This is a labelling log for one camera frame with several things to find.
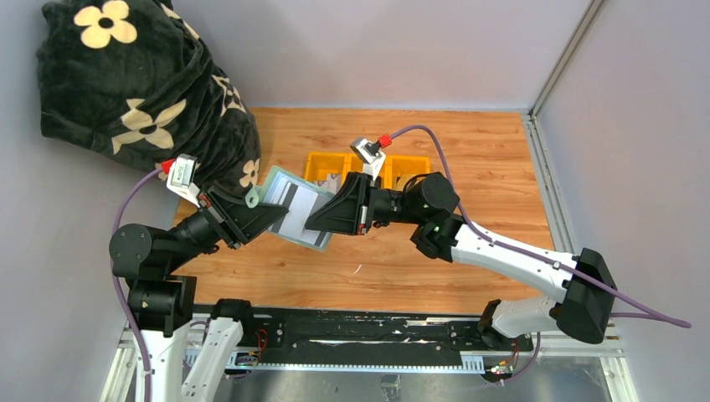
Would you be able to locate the green card holder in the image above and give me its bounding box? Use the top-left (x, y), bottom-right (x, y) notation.
top-left (244, 165), bottom-right (336, 253)

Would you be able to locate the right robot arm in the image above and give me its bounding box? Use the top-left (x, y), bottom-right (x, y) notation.
top-left (305, 173), bottom-right (616, 344)

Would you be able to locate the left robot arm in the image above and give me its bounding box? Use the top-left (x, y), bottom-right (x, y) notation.
top-left (109, 188), bottom-right (288, 401)

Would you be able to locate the silver card in bin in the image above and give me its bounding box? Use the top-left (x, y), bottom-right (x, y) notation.
top-left (314, 173), bottom-right (342, 194)

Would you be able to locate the yellow three-compartment bin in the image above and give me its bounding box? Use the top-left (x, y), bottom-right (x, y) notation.
top-left (304, 152), bottom-right (431, 190)

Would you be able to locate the black floral plush blanket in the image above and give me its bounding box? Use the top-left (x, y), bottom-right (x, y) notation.
top-left (37, 1), bottom-right (261, 197)

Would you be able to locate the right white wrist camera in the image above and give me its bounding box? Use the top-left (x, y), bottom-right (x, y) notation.
top-left (350, 136), bottom-right (391, 186)

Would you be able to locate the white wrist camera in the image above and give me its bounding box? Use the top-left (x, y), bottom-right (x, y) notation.
top-left (163, 154), bottom-right (200, 206)
top-left (350, 136), bottom-right (391, 186)

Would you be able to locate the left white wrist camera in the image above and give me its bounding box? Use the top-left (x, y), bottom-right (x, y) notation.
top-left (163, 154), bottom-right (200, 206)

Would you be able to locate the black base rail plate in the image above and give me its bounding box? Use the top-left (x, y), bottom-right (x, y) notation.
top-left (241, 307), bottom-right (534, 369)

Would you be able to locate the aluminium frame rail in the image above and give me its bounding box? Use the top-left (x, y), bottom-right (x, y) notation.
top-left (522, 0), bottom-right (606, 251)

